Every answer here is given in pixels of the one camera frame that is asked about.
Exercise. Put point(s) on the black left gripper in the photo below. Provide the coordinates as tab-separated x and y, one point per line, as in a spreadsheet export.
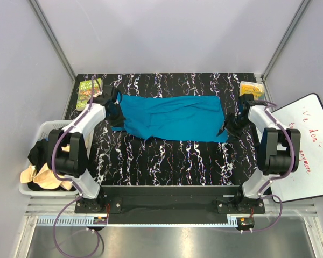
118	122

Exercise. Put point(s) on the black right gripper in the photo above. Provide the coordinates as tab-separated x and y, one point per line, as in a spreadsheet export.
233	133

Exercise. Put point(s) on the blue t-shirt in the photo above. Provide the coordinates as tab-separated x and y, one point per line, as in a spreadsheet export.
181	118

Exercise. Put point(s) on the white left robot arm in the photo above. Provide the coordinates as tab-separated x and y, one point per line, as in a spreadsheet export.
67	151

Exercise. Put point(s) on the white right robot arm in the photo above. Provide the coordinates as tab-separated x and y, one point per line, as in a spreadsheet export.
277	148

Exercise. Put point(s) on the green Treehouse paperback book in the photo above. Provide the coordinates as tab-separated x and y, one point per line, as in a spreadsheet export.
84	93

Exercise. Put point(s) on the Brideshead Revisited paperback book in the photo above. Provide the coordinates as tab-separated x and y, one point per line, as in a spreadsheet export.
256	89

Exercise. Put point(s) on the white laundry basket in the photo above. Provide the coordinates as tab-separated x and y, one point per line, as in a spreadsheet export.
38	158

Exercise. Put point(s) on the black t-shirt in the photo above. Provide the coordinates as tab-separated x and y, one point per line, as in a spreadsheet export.
37	153

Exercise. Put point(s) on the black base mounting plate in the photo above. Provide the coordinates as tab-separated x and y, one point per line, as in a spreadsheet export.
171	205

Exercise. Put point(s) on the white whiteboard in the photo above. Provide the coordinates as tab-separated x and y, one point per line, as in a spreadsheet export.
306	115

